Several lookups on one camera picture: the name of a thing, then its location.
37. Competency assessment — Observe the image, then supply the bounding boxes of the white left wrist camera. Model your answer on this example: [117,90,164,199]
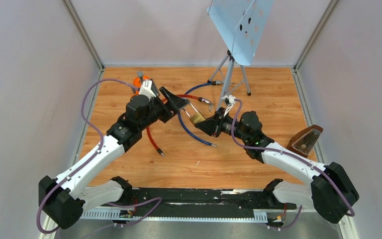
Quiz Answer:
[139,80,157,99]

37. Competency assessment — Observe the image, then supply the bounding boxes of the blue cable lock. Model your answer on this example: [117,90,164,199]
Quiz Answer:
[177,81,224,148]

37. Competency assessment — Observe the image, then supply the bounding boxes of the brass padlock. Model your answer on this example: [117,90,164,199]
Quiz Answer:
[184,103,206,125]

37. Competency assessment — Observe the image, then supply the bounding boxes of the brown wooden metronome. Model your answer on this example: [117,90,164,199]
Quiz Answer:
[286,124,323,157]

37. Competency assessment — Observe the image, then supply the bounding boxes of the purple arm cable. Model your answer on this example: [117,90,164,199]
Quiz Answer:
[36,78,141,235]
[230,99,357,218]

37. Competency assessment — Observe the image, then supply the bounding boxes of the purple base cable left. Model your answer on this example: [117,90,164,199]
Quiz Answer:
[105,197,163,228]

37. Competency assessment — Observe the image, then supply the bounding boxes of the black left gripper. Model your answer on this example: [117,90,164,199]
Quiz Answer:
[139,87,191,130]

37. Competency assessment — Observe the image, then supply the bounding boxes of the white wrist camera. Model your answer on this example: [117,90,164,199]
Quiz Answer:
[139,80,157,99]
[221,94,236,117]

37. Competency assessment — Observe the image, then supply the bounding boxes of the orange grey toy block build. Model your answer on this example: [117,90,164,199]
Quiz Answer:
[132,71,150,97]

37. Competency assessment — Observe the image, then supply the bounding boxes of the light blue music stand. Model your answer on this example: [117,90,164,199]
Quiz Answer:
[207,0,274,98]

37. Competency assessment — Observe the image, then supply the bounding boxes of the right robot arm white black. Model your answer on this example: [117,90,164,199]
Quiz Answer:
[190,108,360,224]

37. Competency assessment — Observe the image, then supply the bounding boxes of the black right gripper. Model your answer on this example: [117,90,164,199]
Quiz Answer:
[194,108,249,142]

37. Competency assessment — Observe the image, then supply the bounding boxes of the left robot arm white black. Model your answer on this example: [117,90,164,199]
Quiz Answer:
[39,87,190,229]

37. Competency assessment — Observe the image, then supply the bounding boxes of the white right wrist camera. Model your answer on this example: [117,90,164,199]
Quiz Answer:
[221,94,236,117]

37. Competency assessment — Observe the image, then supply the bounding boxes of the red cable lock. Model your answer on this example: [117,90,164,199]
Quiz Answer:
[146,95,213,157]

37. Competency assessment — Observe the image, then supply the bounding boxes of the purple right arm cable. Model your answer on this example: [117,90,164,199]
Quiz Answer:
[230,99,357,218]

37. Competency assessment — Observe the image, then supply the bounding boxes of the white slotted cable duct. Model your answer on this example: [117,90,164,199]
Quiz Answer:
[80,208,268,224]

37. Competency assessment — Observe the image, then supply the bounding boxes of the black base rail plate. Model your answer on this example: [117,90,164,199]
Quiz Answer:
[124,188,296,219]

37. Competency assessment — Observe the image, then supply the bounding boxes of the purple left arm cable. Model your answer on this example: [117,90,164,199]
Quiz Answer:
[36,78,141,235]

